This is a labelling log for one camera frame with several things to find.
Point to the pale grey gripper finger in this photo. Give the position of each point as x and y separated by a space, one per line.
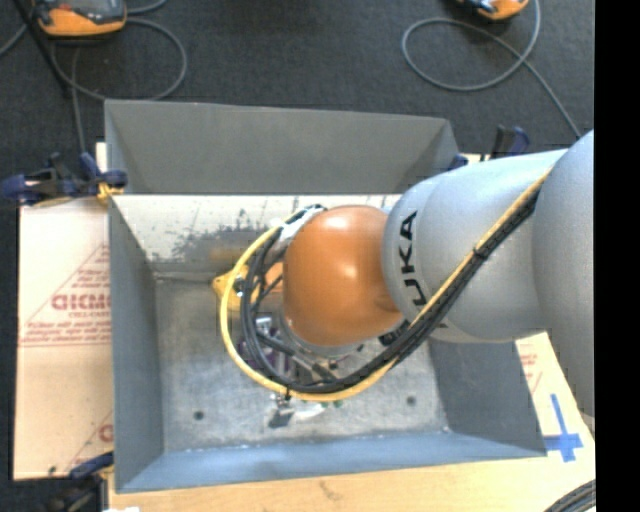
281 417

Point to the purple toy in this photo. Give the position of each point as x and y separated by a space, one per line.
245 351

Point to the grey metal bin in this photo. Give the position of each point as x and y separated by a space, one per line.
200 390

